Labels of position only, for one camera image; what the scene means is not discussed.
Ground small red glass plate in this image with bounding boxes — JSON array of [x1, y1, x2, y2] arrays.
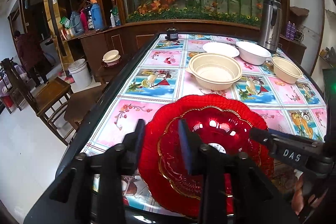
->
[[158, 106, 266, 199]]

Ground stacked bowls on stool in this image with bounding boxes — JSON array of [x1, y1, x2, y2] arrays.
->
[[102, 50, 121, 67]]

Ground blue thermos flask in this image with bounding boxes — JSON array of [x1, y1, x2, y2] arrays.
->
[[91, 3, 105, 30]]

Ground small black table device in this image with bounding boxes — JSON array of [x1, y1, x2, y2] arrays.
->
[[165, 27, 179, 41]]

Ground colourful printed tablecloth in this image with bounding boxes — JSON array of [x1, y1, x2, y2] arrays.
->
[[83, 34, 327, 218]]

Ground large red glass plate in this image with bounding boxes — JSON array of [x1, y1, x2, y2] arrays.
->
[[138, 94, 274, 218]]

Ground red thermos flask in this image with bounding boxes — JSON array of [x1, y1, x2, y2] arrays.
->
[[80, 9, 88, 32]]

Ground white plastic bucket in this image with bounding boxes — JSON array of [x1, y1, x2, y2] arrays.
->
[[68, 59, 92, 88]]

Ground stainless steel thermos jug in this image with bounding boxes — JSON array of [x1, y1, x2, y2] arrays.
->
[[258, 0, 282, 53]]

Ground white foam bowl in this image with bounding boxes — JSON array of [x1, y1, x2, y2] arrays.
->
[[236, 41, 271, 65], [203, 42, 239, 58]]

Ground small beige plastic bowl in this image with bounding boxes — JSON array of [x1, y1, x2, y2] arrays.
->
[[272, 57, 303, 84]]

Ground wooden chair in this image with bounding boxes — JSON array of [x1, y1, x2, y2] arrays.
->
[[1, 58, 77, 145]]

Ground person in dark red coat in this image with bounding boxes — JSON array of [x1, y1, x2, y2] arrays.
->
[[14, 30, 51, 88]]

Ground large beige plastic bowl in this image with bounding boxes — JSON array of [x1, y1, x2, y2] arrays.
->
[[186, 53, 243, 91]]

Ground purple bottles on cabinet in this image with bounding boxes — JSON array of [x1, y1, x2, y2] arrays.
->
[[285, 21, 296, 40]]

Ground wooden stool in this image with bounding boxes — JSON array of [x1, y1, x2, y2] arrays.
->
[[64, 85, 106, 130]]

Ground person right hand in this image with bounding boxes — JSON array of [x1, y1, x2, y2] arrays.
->
[[290, 173, 320, 215]]

